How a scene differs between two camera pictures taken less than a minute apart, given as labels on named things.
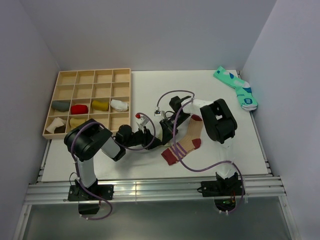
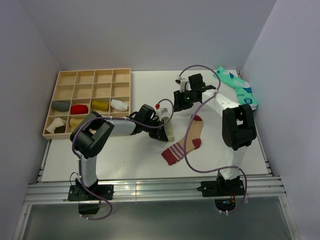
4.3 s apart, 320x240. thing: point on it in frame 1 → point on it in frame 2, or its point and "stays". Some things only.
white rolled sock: [119, 105] stays
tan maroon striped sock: [191, 142] stays
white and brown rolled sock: [58, 126] stays
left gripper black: [147, 137] → [159, 134]
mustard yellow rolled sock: [97, 104] stays
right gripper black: [167, 129] → [178, 102]
